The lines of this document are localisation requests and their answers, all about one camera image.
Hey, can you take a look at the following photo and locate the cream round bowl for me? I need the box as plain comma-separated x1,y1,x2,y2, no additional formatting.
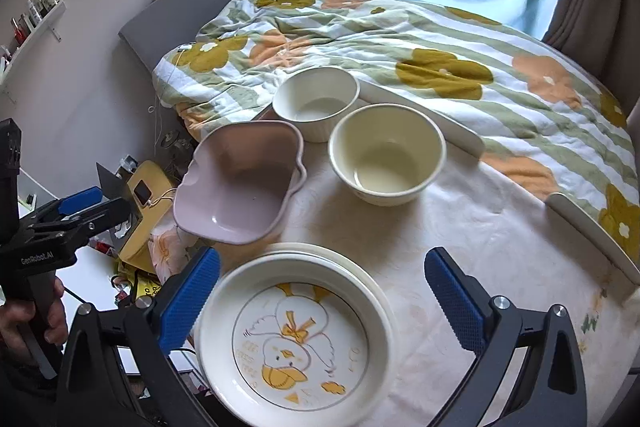
328,103,447,207

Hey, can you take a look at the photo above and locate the floral striped duvet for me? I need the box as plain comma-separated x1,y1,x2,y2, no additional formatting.
152,0,639,259

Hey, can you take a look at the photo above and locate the grey padded headboard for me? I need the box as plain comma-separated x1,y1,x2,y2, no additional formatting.
119,0,230,72

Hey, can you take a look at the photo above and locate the white ribbed bowl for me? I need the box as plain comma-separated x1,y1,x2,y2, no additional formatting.
271,67,360,143

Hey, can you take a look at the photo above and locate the person's left hand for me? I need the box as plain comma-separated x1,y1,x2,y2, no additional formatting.
1,277,68,365

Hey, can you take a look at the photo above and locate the pink lobed bowl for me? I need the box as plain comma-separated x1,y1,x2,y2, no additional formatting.
172,120,307,246

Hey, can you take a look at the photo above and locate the floral cream tablecloth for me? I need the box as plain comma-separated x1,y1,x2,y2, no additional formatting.
279,144,639,426

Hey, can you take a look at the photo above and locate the plain white plate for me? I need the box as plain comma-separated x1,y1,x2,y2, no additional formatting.
262,242,397,327

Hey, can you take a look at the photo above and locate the white wall shelf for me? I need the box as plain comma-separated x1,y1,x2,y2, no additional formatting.
1,0,66,93

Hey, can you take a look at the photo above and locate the duck pattern deep plate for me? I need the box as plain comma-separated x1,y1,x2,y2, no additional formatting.
194,253,397,426

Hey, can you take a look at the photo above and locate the white tray table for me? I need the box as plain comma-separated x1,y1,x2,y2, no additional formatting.
254,78,640,287

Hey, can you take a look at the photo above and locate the yellow bedside stool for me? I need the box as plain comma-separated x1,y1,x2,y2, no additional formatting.
118,160,175,274

